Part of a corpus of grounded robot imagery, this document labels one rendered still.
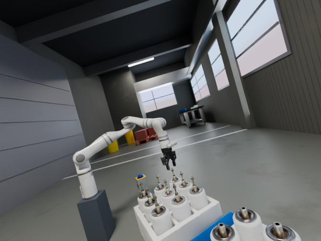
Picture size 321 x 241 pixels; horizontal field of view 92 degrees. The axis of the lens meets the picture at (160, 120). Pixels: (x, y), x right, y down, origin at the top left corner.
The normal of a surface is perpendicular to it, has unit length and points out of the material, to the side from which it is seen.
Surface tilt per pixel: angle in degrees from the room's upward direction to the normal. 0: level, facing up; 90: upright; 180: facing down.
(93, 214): 90
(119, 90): 90
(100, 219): 90
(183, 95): 90
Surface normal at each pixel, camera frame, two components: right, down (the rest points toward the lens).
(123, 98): -0.05, 0.03
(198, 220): 0.40, -0.11
